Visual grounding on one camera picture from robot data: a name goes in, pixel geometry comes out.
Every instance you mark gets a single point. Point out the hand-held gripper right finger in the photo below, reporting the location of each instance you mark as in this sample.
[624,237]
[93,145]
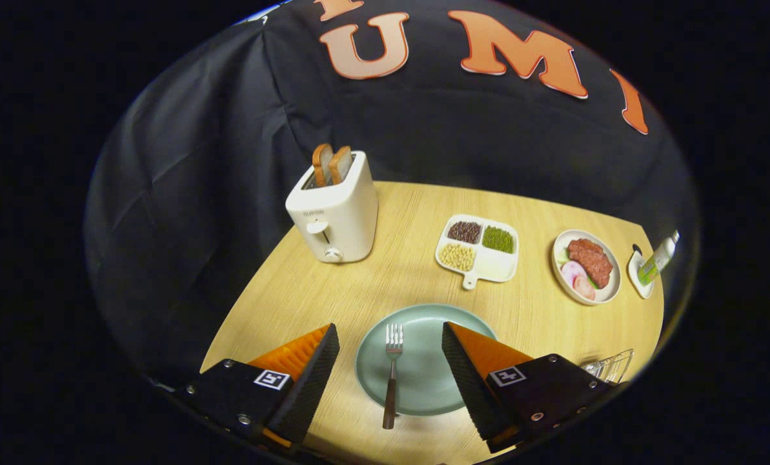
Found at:
[468,381]

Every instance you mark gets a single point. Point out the red sausage slice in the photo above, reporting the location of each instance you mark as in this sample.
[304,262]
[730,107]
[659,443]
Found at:
[585,289]

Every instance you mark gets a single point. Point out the green and silver bottle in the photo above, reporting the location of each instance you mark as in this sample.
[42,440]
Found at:
[657,261]

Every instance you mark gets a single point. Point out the white plate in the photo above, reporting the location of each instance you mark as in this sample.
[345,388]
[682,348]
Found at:
[610,290]

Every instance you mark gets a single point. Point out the light green plate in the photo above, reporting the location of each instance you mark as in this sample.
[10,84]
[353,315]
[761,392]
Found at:
[423,368]

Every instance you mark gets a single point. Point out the brown meat steak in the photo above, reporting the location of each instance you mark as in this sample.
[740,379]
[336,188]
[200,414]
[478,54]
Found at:
[591,261]

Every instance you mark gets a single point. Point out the white divided tray with beans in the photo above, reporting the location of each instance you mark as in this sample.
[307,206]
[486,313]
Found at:
[497,265]

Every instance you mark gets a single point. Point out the brown bread slice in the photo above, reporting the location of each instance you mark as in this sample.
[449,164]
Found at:
[341,165]
[321,165]

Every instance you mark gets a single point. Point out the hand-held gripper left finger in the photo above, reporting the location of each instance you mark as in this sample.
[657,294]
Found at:
[307,387]

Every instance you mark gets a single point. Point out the white coaster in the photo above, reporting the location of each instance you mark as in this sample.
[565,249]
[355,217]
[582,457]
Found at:
[636,274]

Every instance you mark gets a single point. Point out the green lettuce leaf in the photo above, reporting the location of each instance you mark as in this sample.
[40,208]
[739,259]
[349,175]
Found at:
[561,256]

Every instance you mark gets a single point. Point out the pink ham slice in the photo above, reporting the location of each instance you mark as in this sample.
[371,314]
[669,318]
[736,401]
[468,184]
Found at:
[573,271]

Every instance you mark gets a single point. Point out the white toaster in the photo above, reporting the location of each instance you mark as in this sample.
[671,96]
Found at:
[346,219]

